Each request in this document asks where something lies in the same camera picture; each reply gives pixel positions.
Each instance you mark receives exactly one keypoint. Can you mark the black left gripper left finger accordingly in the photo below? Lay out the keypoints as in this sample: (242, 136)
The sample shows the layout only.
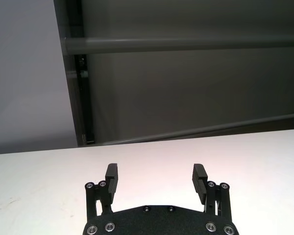
(111, 186)

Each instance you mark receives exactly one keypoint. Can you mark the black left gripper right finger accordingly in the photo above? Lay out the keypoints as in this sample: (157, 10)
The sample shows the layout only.
(199, 183)

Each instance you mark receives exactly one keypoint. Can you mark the dark vertical frame post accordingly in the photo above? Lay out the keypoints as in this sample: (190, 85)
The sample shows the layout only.
(76, 98)

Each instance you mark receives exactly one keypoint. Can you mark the thick grey horizontal rail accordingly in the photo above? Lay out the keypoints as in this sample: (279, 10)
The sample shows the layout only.
(161, 45)

